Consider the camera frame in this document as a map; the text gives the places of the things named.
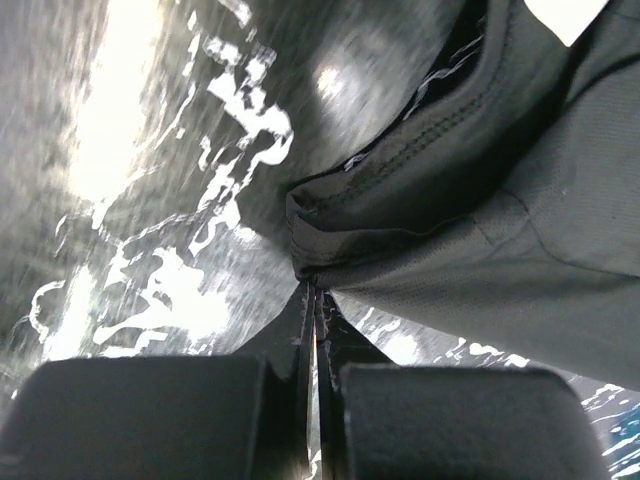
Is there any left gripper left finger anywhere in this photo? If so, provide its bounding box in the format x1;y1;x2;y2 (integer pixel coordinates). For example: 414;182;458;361
1;284;315;479

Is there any black t shirt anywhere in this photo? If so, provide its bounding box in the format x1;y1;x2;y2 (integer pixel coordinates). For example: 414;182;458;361
286;1;639;389

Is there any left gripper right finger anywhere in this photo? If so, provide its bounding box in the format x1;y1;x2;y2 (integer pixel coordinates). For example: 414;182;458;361
314;291;608;479

